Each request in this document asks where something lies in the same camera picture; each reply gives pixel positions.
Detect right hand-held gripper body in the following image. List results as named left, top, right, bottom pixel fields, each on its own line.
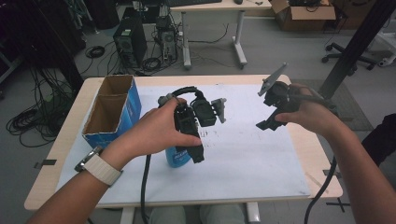
left=257, top=62, right=302, bottom=115

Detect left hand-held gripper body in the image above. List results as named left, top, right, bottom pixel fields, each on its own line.
left=173, top=97, right=228, bottom=138

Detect person's right hand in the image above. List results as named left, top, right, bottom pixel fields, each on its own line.
left=275, top=83, right=347, bottom=138

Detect person's left hand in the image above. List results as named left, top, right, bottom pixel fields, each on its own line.
left=100, top=97, right=204, bottom=172

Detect blue plastic bottle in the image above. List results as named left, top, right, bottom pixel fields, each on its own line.
left=164, top=146, right=192, bottom=169

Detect white table mat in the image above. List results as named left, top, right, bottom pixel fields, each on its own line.
left=55, top=83, right=312, bottom=207

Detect light wooden table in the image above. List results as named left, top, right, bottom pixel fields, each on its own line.
left=23, top=74, right=344, bottom=213

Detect person's legs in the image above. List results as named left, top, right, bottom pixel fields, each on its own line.
left=148, top=203, right=247, bottom=224

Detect grey floor mat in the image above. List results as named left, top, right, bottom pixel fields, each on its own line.
left=290, top=78, right=375, bottom=133

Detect white-legged desk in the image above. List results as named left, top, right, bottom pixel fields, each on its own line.
left=169, top=0, right=274, bottom=71

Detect black office chair base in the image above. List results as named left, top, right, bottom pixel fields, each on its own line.
left=320, top=41, right=378, bottom=72

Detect brown cardboard box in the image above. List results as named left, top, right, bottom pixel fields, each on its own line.
left=270, top=0, right=337, bottom=33

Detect small black computer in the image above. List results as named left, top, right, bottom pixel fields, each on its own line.
left=154, top=16, right=179, bottom=63

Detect blue cardboard box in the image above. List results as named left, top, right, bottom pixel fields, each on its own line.
left=81, top=74, right=143, bottom=149

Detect black metal pole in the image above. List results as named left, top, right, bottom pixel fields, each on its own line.
left=318, top=0, right=396, bottom=101

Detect white band wristwatch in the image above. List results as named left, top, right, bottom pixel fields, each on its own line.
left=74, top=146, right=123, bottom=188

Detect black computer tower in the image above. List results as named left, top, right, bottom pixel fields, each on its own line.
left=112, top=16, right=149, bottom=68

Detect dark cloth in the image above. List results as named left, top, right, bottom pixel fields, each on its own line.
left=361, top=113, right=396, bottom=168

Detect black keyboard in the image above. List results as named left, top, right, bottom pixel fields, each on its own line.
left=164, top=0, right=224, bottom=8

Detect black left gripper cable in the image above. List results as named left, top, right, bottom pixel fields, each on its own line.
left=140, top=154, right=153, bottom=224

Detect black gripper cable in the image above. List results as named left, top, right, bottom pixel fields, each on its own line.
left=140, top=154, right=153, bottom=224
left=304, top=155, right=339, bottom=224

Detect coiled black cable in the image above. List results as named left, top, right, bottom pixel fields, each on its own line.
left=84, top=45, right=106, bottom=60
left=141, top=57, right=163, bottom=73

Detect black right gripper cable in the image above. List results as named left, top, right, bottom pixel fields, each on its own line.
left=304, top=155, right=339, bottom=224

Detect tangle of black floor cables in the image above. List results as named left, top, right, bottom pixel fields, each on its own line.
left=5, top=66, right=78, bottom=148

